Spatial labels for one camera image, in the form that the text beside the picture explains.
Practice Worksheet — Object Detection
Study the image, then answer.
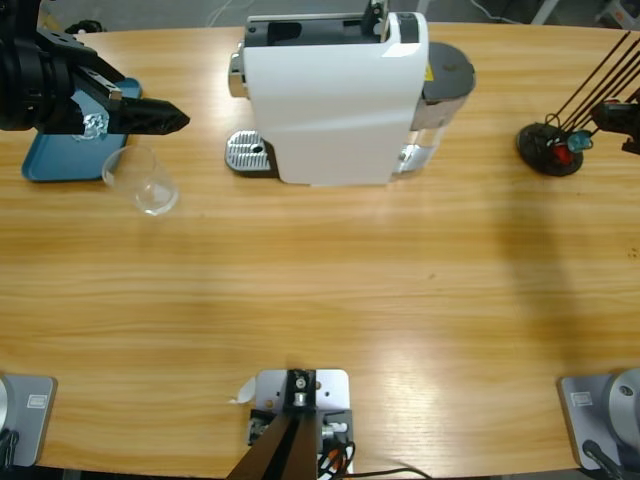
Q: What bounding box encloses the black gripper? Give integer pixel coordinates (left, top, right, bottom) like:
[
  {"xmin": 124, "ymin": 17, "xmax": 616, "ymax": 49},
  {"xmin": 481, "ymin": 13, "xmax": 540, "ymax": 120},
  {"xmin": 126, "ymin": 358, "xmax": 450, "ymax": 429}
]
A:
[{"xmin": 0, "ymin": 27, "xmax": 192, "ymax": 136}]

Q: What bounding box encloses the clear glass cup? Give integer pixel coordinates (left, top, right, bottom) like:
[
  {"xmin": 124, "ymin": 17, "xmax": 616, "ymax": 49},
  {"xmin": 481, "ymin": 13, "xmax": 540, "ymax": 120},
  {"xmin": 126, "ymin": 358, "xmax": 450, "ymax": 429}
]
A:
[{"xmin": 102, "ymin": 145, "xmax": 180, "ymax": 216}]

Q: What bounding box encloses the chrome coffee machine lever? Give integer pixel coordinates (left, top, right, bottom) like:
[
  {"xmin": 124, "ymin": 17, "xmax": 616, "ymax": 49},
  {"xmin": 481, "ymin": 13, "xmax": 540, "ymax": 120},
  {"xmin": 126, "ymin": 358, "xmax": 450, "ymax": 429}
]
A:
[{"xmin": 360, "ymin": 0, "xmax": 390, "ymax": 42}]

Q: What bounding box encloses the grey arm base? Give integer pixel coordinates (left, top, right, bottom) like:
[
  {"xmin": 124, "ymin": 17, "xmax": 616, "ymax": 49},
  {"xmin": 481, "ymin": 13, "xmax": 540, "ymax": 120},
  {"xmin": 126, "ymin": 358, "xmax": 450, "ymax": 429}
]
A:
[
  {"xmin": 0, "ymin": 373, "xmax": 58, "ymax": 467},
  {"xmin": 557, "ymin": 368, "xmax": 640, "ymax": 471}
]

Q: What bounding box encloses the white capsule coffee machine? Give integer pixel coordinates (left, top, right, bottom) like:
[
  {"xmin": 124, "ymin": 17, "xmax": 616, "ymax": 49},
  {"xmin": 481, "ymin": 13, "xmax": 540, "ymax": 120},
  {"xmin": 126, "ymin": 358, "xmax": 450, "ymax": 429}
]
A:
[{"xmin": 223, "ymin": 10, "xmax": 430, "ymax": 189}]

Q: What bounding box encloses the black floor object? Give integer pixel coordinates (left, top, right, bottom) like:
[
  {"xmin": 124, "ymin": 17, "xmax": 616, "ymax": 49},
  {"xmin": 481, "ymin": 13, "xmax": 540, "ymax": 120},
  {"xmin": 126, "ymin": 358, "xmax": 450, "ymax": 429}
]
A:
[{"xmin": 64, "ymin": 19, "xmax": 109, "ymax": 36}]

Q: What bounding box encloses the black capsule holder with rods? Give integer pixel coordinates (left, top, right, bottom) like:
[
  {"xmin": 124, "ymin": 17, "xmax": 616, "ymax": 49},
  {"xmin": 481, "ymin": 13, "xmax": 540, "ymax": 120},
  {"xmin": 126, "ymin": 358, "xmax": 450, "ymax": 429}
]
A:
[{"xmin": 515, "ymin": 29, "xmax": 640, "ymax": 177}]

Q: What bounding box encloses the teal plastic tray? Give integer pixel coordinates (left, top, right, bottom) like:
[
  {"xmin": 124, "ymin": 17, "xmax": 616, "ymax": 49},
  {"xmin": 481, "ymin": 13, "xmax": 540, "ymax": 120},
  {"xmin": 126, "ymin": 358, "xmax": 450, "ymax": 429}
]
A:
[{"xmin": 20, "ymin": 74, "xmax": 144, "ymax": 184}]

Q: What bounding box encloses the metal drip tray grate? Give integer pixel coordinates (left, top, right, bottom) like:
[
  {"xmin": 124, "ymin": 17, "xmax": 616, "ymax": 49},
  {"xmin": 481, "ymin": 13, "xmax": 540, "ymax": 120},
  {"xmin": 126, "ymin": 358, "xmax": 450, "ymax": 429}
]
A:
[{"xmin": 223, "ymin": 128, "xmax": 279, "ymax": 179}]

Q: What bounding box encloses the white tape scrap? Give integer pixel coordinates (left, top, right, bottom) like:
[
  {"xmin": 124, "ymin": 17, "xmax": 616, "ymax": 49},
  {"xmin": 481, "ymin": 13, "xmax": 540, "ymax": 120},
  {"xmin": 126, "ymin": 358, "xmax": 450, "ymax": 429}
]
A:
[{"xmin": 228, "ymin": 377, "xmax": 257, "ymax": 405}]

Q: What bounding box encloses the white mounting block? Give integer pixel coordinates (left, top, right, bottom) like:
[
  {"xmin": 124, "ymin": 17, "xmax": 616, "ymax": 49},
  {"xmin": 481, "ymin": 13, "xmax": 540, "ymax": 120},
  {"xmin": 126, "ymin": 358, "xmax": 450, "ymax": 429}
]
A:
[{"xmin": 248, "ymin": 368, "xmax": 357, "ymax": 476}]

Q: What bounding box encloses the white frame leg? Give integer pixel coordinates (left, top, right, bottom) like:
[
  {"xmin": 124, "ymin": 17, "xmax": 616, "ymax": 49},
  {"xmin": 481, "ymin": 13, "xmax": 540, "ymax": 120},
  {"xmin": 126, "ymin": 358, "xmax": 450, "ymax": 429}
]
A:
[{"xmin": 529, "ymin": 0, "xmax": 561, "ymax": 25}]

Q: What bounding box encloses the black base cable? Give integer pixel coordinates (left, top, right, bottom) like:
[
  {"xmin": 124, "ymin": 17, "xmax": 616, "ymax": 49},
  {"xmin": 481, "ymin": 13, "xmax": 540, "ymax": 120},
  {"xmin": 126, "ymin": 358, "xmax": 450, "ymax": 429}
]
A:
[
  {"xmin": 582, "ymin": 439, "xmax": 626, "ymax": 480},
  {"xmin": 0, "ymin": 428, "xmax": 20, "ymax": 467}
]

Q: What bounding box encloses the dark camera post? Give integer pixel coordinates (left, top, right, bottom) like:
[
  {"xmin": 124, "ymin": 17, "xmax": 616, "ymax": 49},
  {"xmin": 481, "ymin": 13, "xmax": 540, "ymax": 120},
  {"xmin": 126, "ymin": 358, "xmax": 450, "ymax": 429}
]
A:
[{"xmin": 224, "ymin": 368, "xmax": 321, "ymax": 480}]

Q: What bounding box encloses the orange and white cable bundle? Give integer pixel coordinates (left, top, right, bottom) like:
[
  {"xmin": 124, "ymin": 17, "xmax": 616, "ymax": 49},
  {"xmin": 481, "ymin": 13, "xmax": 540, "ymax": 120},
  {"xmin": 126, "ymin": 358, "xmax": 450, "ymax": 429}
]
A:
[{"xmin": 317, "ymin": 439, "xmax": 357, "ymax": 476}]

